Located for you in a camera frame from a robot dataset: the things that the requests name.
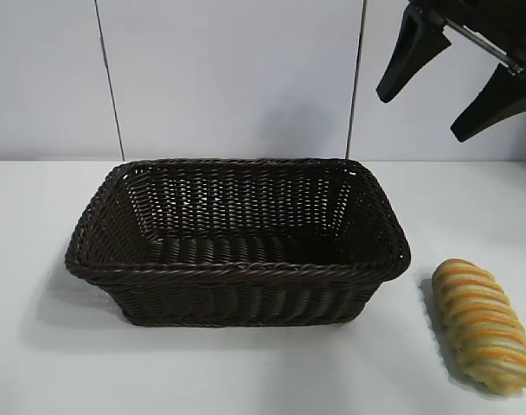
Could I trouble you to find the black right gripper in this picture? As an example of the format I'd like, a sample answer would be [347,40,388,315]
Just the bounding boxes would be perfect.
[375,0,526,143]

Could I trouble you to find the long striped bread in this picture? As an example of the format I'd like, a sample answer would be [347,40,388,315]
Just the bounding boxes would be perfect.
[431,258,526,395]

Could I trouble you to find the dark brown woven basket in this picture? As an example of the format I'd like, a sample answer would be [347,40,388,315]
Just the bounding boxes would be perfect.
[63,157,412,328]

